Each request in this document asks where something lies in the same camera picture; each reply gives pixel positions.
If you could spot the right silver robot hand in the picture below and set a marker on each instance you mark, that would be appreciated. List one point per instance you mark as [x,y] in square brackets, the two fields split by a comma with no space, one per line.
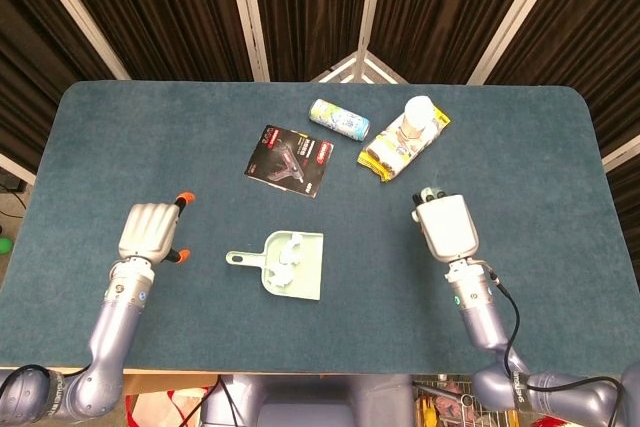
[447,227]

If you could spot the light green plastic dustpan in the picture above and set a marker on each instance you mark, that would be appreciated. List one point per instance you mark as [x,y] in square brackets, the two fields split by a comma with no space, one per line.
[310,272]

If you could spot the white paper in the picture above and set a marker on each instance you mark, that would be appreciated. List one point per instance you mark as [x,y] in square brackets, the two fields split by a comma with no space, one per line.
[289,252]

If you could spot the right silver purple robot arm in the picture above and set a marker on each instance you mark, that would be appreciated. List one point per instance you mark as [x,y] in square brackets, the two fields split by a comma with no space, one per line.
[480,317]

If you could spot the left silver purple robot arm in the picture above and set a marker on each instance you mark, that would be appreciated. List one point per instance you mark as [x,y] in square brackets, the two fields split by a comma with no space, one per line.
[112,322]

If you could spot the yellow snack package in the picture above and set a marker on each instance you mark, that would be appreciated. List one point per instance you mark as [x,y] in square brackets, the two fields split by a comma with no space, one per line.
[385,152]

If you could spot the white paper cup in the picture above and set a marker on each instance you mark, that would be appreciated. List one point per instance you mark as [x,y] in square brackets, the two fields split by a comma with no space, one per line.
[417,112]

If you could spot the blue green drink can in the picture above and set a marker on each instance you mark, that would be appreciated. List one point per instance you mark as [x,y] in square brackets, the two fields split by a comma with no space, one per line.
[337,119]

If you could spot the black glue gun packaging card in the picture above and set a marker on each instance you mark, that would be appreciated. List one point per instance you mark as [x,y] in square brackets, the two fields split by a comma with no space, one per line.
[290,159]

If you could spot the white triangular screen foot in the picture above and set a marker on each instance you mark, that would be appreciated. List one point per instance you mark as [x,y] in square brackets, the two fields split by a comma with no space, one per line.
[345,67]

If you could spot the dark brown pleated curtain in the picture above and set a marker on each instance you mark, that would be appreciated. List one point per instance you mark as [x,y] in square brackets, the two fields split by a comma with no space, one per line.
[600,37]
[25,47]
[160,7]
[310,2]
[440,2]

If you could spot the grey robot torso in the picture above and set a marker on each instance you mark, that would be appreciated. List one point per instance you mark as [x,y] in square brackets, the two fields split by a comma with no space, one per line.
[310,407]

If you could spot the blue felt table mat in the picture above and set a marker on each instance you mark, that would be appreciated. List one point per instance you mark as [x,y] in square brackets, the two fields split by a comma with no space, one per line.
[125,172]

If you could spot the red and white bag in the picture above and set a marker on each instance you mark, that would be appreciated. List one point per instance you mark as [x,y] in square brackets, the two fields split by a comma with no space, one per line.
[165,409]

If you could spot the small green ball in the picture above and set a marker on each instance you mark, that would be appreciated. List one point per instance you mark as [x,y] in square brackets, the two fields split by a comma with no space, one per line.
[3,245]

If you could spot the white screen frame bar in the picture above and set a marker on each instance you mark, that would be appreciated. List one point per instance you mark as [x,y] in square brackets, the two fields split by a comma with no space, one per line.
[15,167]
[622,152]

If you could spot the white screen frame post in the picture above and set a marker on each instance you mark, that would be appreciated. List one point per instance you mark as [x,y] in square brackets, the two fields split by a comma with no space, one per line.
[247,12]
[75,9]
[520,12]
[369,2]

